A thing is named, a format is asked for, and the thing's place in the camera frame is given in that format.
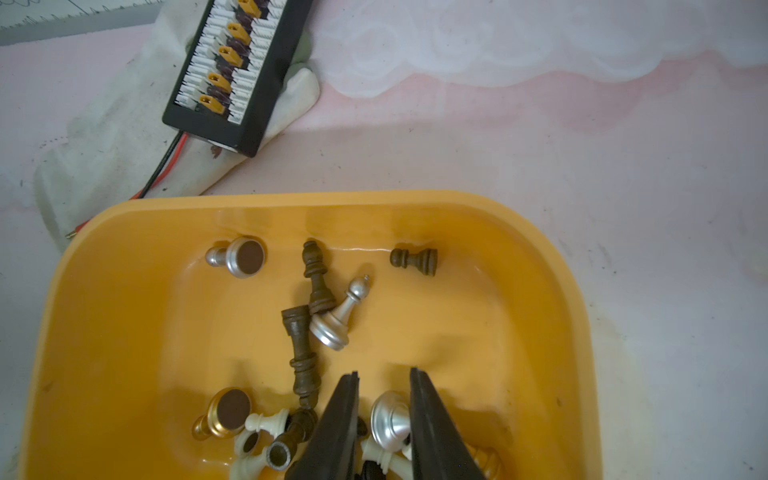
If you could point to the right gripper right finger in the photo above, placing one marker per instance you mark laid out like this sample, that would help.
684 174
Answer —
437 448

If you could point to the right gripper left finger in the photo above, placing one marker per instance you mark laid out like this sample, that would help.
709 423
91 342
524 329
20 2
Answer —
331 450

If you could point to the brown piece cluster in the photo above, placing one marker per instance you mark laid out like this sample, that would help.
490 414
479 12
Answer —
281 452

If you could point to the large silver chess piece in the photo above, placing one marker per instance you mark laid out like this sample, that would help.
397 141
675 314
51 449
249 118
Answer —
390 422

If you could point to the brown crossed chess piece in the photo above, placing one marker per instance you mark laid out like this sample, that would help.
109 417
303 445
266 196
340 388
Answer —
307 380

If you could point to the gold pawn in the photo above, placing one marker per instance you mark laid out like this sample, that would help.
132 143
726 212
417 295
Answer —
225 415

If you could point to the brown pawn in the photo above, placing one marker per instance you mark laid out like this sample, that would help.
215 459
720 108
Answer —
425 261

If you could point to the silver pawn cluster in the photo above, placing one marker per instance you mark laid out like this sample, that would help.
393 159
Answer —
243 257

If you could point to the cream pawn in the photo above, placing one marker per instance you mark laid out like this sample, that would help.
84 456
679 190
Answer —
274 424

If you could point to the cream rook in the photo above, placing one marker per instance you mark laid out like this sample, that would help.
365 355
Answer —
248 467

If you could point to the cream piece base facing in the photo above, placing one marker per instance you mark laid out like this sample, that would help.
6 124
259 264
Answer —
245 442

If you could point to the yellow plastic storage tray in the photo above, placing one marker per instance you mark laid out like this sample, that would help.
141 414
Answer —
168 321

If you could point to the clear plastic bag with cable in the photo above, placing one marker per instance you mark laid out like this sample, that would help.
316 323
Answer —
118 147

